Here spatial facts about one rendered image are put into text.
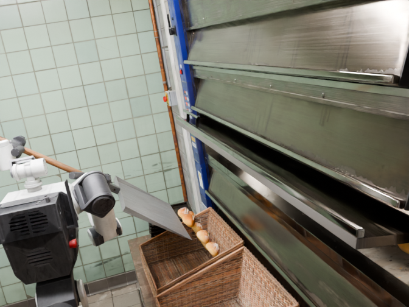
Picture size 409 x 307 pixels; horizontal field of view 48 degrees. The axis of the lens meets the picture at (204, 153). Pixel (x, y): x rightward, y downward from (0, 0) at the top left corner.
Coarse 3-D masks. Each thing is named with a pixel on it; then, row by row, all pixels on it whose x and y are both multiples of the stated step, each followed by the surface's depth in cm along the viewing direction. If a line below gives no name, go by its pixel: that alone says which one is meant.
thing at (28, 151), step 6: (0, 138) 207; (30, 150) 212; (36, 156) 212; (42, 156) 213; (48, 162) 214; (54, 162) 215; (60, 162) 217; (60, 168) 217; (66, 168) 217; (72, 168) 219
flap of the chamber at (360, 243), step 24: (192, 120) 256; (240, 144) 188; (240, 168) 159; (288, 168) 150; (312, 192) 123; (336, 192) 124; (360, 192) 124; (312, 216) 110; (360, 216) 106; (384, 216) 106; (408, 216) 106; (360, 240) 93; (384, 240) 95; (408, 240) 97
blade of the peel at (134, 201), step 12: (120, 180) 254; (120, 192) 223; (132, 192) 245; (144, 192) 260; (132, 204) 222; (144, 204) 234; (156, 204) 248; (168, 204) 262; (144, 216) 205; (156, 216) 222; (168, 216) 234; (168, 228) 209; (180, 228) 223
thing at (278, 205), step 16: (224, 160) 248; (240, 176) 218; (256, 192) 195; (272, 192) 190; (272, 208) 180; (288, 208) 172; (288, 224) 167; (304, 224) 157; (320, 240) 144; (336, 240) 142; (336, 256) 136; (352, 256) 131; (352, 272) 128; (368, 272) 122; (384, 272) 121; (368, 288) 121; (384, 288) 114; (400, 288) 113; (400, 304) 108
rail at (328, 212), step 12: (180, 120) 249; (204, 132) 205; (216, 144) 186; (240, 156) 158; (252, 168) 148; (264, 168) 141; (276, 180) 130; (288, 192) 123; (300, 192) 117; (312, 204) 110; (324, 216) 105; (336, 216) 100; (348, 228) 96; (360, 228) 93
